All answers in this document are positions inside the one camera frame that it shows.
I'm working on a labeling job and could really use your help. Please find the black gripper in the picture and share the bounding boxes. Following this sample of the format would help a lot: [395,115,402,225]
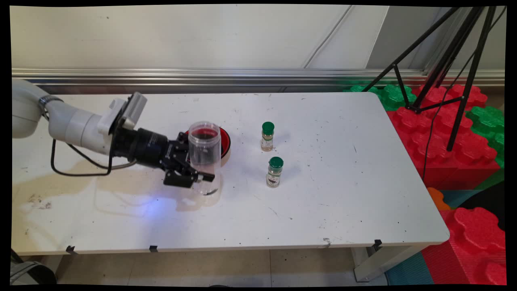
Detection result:
[112,127,216,189]

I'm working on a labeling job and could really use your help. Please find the clear plastic jar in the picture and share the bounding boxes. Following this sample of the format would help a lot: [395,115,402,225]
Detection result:
[188,121,222,196]

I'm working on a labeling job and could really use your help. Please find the red bowl with black seeds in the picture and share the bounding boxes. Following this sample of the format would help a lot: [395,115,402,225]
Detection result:
[184,127,231,167]

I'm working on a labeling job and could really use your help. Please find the green-capped spice bottle pale contents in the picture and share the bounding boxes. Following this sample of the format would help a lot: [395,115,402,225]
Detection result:
[261,121,275,152]

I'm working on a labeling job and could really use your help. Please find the green-capped spice bottle dark contents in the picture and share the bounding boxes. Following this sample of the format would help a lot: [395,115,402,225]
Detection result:
[266,156,284,188]

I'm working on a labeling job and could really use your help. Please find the grey round object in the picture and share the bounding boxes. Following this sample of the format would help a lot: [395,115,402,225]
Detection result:
[10,261,57,285]

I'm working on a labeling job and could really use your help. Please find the green foam building block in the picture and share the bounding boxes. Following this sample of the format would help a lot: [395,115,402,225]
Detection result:
[343,84,416,112]
[464,106,505,168]

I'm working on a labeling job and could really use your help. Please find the white table leg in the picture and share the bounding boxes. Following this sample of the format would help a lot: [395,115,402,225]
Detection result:
[351,244,429,282]

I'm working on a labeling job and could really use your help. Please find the teal floor mat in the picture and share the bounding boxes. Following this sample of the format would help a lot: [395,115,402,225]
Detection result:
[386,189,473,285]

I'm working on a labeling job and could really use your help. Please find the orange foam piece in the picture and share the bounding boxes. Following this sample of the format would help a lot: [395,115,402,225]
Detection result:
[427,187,451,211]

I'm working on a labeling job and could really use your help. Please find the red foam building block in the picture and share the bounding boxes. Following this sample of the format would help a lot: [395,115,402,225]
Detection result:
[386,84,501,190]
[422,207,507,285]

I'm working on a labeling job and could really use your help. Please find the black tripod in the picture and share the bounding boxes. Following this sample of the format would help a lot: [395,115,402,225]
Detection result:
[361,6,497,152]

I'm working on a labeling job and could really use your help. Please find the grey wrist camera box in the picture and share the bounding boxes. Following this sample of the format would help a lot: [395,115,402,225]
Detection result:
[97,92,148,136]

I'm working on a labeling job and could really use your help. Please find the aluminium rail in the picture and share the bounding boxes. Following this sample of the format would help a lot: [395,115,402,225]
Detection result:
[11,68,505,94]

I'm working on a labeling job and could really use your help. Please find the black camera cable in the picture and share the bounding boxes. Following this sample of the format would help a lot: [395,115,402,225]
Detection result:
[50,137,138,177]

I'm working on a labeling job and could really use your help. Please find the white wall cable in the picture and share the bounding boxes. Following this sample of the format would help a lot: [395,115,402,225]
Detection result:
[303,5,354,68]

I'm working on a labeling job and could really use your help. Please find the thin black tripod cable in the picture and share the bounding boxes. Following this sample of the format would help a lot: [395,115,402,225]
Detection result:
[420,8,507,180]

